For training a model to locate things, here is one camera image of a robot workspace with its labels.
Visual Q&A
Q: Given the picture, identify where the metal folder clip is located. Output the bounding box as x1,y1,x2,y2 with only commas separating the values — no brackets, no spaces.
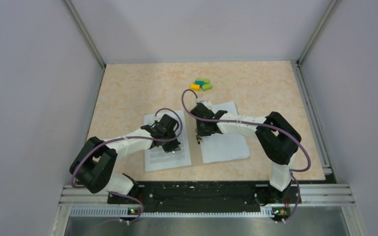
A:
195,129,202,144

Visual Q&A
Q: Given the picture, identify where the light green block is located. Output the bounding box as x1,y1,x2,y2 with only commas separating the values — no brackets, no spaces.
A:
201,84,213,91

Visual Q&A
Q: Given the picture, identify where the white paper sheet stack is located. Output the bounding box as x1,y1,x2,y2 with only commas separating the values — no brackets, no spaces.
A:
199,101,252,164

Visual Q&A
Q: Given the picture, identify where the teal block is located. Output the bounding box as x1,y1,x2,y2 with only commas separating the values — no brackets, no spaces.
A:
194,81,205,86

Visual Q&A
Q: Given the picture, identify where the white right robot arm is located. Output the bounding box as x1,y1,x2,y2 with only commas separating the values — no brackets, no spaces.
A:
189,102,302,206

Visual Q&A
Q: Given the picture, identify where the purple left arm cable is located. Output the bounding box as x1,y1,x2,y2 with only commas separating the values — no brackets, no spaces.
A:
70,108,184,235

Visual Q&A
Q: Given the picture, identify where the printed white paper sheet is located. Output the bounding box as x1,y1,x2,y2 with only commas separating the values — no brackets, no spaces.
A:
145,110,192,172

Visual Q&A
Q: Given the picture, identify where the yellow block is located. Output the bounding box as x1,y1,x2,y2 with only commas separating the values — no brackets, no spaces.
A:
189,84,201,91

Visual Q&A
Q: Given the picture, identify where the grey slotted cable duct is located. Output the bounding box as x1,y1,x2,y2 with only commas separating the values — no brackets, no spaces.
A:
70,206,274,218

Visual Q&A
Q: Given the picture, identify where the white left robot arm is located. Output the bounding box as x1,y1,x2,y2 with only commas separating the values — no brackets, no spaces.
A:
69,114,183,203

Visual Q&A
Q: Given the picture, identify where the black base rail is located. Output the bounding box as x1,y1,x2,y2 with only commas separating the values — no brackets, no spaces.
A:
107,181,302,213

